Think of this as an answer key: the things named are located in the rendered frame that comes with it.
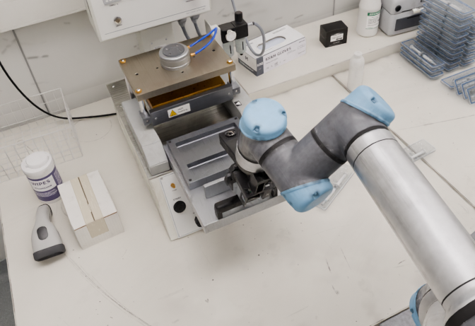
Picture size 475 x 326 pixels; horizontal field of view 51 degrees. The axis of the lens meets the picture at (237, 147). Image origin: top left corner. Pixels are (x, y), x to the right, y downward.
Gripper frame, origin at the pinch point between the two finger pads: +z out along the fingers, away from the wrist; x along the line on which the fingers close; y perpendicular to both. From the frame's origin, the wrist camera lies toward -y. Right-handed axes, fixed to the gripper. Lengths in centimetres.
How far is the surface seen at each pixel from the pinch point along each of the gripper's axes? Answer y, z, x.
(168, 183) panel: -14.3, 16.1, -12.9
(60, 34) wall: -82, 27, -25
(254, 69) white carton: -54, 39, 34
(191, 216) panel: -6.2, 24.1, -9.9
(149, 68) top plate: -41.9, 4.0, -7.1
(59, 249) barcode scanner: -12, 26, -44
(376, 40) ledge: -50, 40, 84
